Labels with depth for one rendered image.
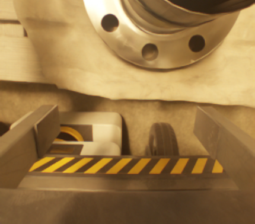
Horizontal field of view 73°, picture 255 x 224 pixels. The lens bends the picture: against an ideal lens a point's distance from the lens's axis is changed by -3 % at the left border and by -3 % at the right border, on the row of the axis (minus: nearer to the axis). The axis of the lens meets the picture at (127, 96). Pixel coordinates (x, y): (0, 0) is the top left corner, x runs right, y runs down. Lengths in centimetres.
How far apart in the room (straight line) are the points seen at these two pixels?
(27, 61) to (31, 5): 11
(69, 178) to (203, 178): 17
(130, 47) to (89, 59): 8
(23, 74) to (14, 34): 9
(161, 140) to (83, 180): 23
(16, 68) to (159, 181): 34
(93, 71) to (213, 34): 21
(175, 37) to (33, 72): 28
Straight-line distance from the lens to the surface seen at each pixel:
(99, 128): 42
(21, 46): 41
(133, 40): 30
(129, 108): 53
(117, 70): 33
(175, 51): 31
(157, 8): 17
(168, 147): 42
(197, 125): 16
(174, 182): 25
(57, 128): 16
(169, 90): 34
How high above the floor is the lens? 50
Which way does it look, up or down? 73 degrees down
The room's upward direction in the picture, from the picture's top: 177 degrees clockwise
